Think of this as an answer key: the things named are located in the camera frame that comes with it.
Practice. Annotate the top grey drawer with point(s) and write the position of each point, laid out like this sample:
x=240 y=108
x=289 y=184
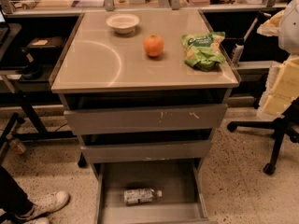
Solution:
x=145 y=119

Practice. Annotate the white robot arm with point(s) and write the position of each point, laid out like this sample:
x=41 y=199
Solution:
x=282 y=84

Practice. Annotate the small bottle on floor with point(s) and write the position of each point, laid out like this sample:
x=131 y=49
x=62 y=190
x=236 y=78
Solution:
x=16 y=144

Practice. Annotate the orange fruit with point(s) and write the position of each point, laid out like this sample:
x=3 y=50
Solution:
x=153 y=45

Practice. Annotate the grey drawer cabinet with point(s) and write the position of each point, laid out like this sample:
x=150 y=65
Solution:
x=102 y=70

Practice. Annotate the grey drawer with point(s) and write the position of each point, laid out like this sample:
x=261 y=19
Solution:
x=147 y=151
x=145 y=119
x=181 y=201

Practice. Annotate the black office chair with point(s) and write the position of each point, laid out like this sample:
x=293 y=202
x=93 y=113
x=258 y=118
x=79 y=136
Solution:
x=280 y=126

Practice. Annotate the black side desk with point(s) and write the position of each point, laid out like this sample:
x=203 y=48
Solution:
x=26 y=73

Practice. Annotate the middle grey drawer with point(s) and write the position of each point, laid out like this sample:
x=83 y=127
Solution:
x=147 y=151

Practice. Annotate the bottom grey drawer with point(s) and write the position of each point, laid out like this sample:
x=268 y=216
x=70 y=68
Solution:
x=181 y=201

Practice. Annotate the green chip bag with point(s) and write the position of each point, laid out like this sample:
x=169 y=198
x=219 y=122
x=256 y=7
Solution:
x=202 y=51

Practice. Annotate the white paper bowl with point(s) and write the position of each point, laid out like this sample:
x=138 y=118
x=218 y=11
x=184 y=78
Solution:
x=123 y=23

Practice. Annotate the white sneaker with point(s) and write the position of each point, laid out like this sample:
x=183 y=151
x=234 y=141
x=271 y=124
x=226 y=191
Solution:
x=49 y=203
x=40 y=220

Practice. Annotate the white spray bottle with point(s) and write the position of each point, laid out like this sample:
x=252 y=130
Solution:
x=239 y=45

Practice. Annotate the dark trouser leg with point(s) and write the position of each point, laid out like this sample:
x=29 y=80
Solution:
x=12 y=197

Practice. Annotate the black box on shelf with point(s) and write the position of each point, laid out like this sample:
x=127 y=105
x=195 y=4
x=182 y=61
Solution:
x=46 y=43

